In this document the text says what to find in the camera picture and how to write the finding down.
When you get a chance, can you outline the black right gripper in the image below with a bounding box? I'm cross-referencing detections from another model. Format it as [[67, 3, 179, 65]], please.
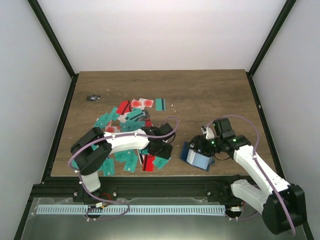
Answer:
[[186, 135, 223, 158]]

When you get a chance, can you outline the red card black stripe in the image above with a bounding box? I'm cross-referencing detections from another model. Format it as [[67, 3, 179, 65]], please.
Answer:
[[142, 154, 156, 172]]

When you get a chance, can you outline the blue card holder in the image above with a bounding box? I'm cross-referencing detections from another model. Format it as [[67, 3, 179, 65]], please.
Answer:
[[180, 141, 215, 172]]

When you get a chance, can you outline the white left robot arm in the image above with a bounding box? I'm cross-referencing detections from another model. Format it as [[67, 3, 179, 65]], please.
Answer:
[[70, 123, 177, 202]]

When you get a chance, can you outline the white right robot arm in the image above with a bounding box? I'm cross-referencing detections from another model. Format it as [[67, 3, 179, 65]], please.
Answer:
[[183, 115, 307, 236]]

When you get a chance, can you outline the teal VIP card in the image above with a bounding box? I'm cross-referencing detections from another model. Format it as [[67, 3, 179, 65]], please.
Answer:
[[124, 153, 138, 173], [152, 156, 170, 170], [102, 158, 115, 177]]

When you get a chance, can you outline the teal card black stripe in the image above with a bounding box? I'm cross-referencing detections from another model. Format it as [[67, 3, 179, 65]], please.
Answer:
[[155, 98, 166, 111]]

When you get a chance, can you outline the white red blotch card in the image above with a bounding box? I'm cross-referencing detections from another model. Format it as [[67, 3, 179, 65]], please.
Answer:
[[131, 98, 154, 109]]

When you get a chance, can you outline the red black striped card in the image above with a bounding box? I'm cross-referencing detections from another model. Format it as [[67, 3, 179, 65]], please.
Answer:
[[116, 100, 132, 115]]

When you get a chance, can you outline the light blue slotted strip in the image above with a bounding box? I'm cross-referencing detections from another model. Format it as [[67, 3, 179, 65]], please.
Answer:
[[36, 204, 226, 216]]

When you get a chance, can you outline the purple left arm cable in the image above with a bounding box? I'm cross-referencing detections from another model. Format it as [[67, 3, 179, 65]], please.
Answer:
[[67, 116, 179, 173]]

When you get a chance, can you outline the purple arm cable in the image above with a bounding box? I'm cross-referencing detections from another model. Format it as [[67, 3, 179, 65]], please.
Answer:
[[67, 116, 179, 173], [212, 114, 297, 236]]

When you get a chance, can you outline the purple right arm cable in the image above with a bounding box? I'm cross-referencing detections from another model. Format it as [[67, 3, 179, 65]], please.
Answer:
[[212, 114, 297, 236]]

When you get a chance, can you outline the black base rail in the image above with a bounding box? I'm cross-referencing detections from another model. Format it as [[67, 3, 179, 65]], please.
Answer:
[[30, 175, 255, 204]]

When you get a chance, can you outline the black frame post right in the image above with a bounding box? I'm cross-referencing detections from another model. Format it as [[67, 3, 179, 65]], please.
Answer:
[[248, 0, 297, 76]]

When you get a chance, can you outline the black frame post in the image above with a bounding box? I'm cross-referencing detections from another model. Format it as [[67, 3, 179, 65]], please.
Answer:
[[248, 0, 297, 76], [26, 0, 76, 76]]

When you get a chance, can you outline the black frame post left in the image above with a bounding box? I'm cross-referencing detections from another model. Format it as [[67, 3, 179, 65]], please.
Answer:
[[26, 0, 76, 76]]

